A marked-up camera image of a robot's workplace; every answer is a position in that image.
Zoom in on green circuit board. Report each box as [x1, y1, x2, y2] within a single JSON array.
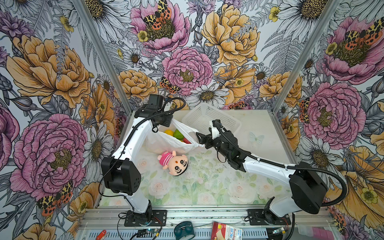
[[138, 228, 162, 237]]

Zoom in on pink plush doll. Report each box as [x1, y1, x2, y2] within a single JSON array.
[[158, 151, 189, 176]]

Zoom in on red fruit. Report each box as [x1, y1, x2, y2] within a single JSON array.
[[183, 138, 191, 144]]

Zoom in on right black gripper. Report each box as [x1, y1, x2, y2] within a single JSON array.
[[196, 128, 231, 159]]

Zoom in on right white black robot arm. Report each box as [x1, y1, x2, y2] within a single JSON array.
[[196, 120, 328, 224]]

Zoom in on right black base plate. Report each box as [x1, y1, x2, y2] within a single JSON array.
[[244, 209, 292, 226]]

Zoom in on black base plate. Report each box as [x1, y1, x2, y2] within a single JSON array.
[[124, 210, 168, 227], [244, 209, 292, 226]]

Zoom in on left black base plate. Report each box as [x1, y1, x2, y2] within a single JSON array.
[[124, 210, 168, 227]]

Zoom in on teal tape roll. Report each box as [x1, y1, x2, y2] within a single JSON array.
[[174, 221, 195, 240]]

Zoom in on red handled tool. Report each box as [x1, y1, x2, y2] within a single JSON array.
[[96, 230, 107, 240]]

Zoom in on red white bandage box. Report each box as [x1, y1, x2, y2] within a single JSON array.
[[211, 222, 243, 240]]

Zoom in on white plastic bag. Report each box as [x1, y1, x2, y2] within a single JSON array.
[[145, 120, 205, 155]]

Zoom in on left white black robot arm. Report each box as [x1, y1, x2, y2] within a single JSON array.
[[101, 95, 173, 225]]

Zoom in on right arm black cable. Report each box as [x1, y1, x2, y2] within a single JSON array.
[[217, 119, 348, 208]]

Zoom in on green lime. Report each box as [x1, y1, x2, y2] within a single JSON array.
[[173, 129, 185, 140]]

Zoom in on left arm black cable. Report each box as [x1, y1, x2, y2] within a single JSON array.
[[98, 96, 187, 199]]

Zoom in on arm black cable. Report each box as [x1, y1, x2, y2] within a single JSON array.
[[98, 96, 187, 199], [217, 119, 348, 208]]

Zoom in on white plastic mesh basket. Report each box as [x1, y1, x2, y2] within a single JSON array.
[[182, 103, 242, 135]]

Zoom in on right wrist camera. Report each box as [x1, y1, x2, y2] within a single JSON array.
[[210, 120, 222, 140]]

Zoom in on aluminium front rail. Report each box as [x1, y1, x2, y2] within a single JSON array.
[[82, 205, 333, 229]]

